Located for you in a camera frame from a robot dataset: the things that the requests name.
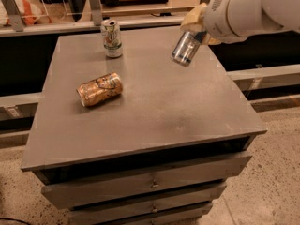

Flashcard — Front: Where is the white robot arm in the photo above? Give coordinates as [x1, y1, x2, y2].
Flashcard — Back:
[181, 0, 300, 44]

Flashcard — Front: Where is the top drawer with knob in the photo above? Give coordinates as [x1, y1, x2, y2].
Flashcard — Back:
[42, 151, 251, 209]

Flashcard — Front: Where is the grey metal bracket middle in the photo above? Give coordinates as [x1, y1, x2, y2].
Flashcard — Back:
[89, 0, 102, 26]

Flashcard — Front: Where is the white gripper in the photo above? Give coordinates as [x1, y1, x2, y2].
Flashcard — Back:
[180, 0, 248, 46]

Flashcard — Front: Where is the bottom drawer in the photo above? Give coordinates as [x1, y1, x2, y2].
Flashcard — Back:
[97, 202, 213, 225]

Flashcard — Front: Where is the grey metal bracket left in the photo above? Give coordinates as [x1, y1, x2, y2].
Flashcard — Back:
[1, 0, 25, 32]

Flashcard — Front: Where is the orange brown soda can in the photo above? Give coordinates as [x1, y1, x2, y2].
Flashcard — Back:
[76, 72, 123, 107]

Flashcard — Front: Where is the white green soda can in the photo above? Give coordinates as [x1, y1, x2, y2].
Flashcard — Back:
[101, 19, 123, 58]

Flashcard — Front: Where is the drawer with knob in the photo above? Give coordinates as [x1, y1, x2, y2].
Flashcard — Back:
[42, 151, 251, 209]
[69, 182, 226, 225]

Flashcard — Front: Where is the grey drawer cabinet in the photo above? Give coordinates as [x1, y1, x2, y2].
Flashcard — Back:
[22, 27, 265, 212]

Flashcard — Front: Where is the middle drawer with knob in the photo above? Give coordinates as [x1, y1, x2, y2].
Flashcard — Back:
[69, 182, 226, 225]

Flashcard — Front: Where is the blue silver redbull can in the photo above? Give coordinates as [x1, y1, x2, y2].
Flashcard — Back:
[171, 31, 206, 67]

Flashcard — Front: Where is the orange white cloth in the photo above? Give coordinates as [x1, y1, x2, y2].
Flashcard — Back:
[0, 0, 52, 26]

